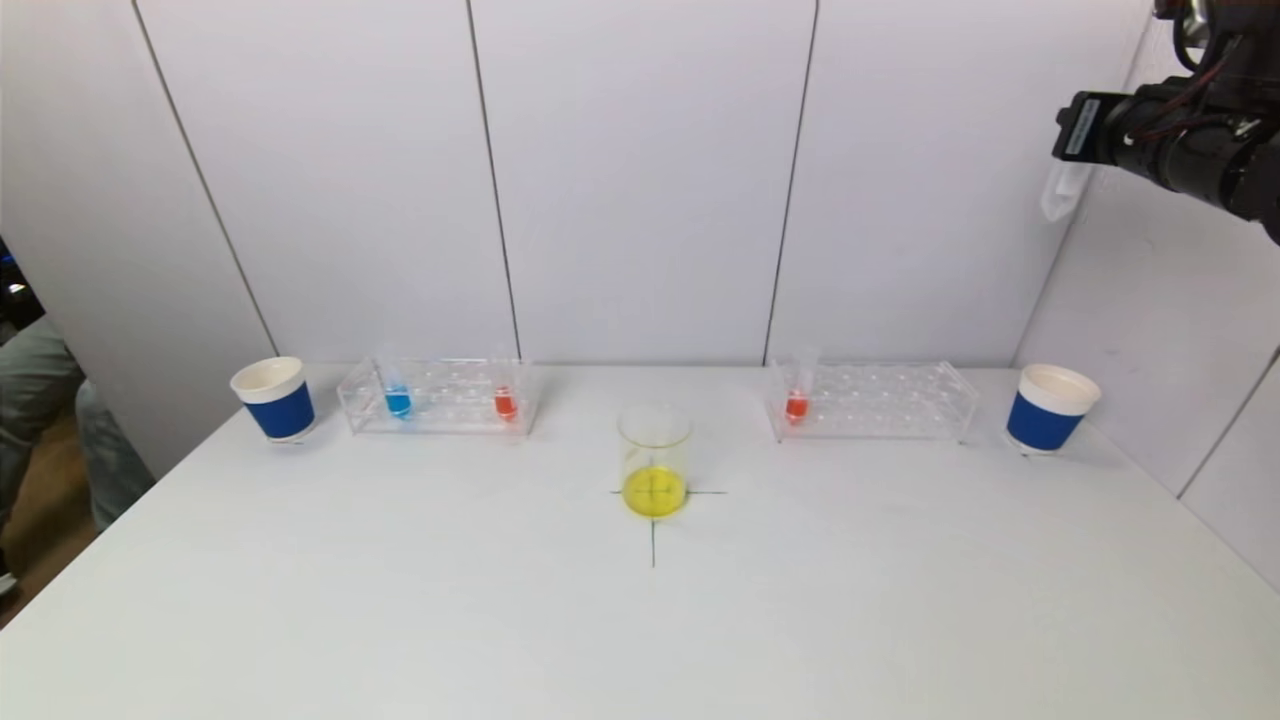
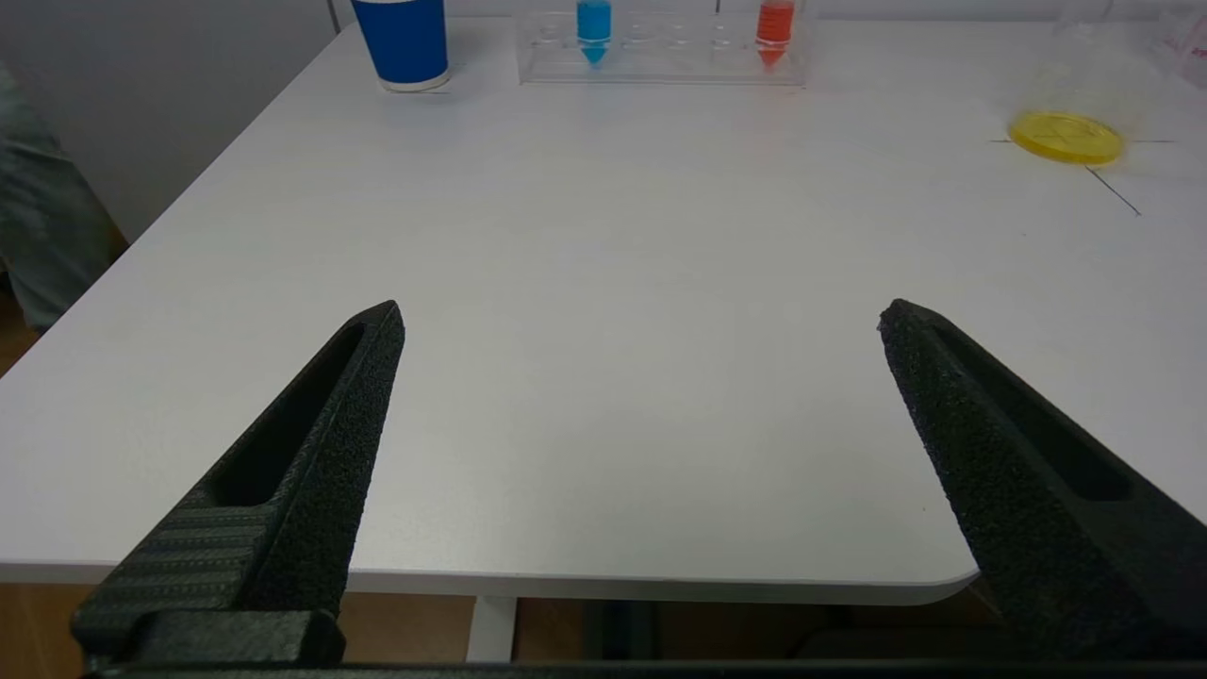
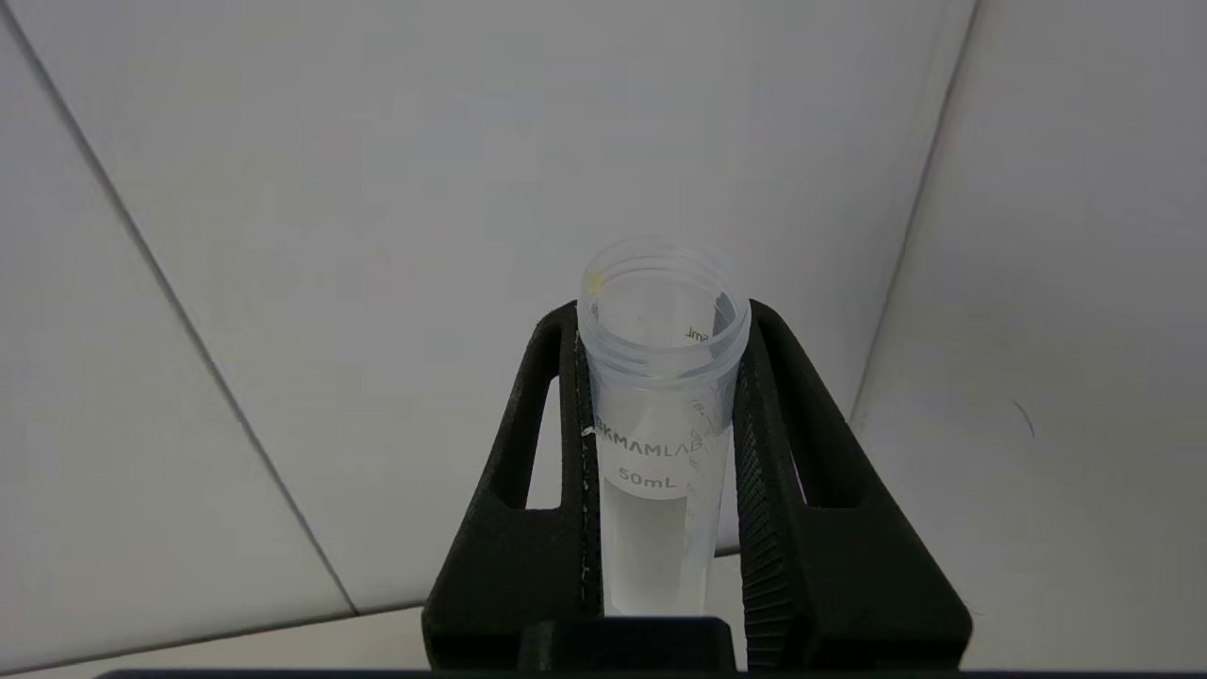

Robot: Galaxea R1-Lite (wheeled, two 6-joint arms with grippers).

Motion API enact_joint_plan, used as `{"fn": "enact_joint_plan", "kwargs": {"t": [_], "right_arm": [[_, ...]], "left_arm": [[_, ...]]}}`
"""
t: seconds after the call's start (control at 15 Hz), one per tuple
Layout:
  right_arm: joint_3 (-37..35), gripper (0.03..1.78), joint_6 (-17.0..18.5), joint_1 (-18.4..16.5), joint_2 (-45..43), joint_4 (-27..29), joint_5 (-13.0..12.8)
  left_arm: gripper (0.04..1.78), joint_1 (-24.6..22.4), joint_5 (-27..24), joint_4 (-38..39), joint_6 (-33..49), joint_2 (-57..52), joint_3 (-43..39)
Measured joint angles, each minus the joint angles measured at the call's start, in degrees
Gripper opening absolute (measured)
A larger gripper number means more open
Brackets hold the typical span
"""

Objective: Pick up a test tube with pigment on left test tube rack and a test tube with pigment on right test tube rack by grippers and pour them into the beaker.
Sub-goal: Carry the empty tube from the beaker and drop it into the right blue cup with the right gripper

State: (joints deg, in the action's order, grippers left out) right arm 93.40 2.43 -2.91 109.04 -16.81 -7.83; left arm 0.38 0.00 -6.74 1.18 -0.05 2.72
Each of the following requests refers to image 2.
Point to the clear glass beaker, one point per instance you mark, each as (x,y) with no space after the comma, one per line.
(1066,137)

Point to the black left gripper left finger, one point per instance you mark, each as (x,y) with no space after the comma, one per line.
(321,490)

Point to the test tube with red pigment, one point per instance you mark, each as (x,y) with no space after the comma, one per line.
(774,28)

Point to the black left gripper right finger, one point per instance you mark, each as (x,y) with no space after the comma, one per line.
(1018,509)

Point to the blue white paper cup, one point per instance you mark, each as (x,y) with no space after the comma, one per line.
(405,42)

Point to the person in grey clothes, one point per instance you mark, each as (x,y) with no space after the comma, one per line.
(47,217)

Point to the clear acrylic test tube rack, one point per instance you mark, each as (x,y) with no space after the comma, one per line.
(1190,42)
(679,57)

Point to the white table leg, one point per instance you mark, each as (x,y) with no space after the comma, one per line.
(492,627)

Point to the test tube with blue pigment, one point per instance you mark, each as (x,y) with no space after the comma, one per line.
(594,28)

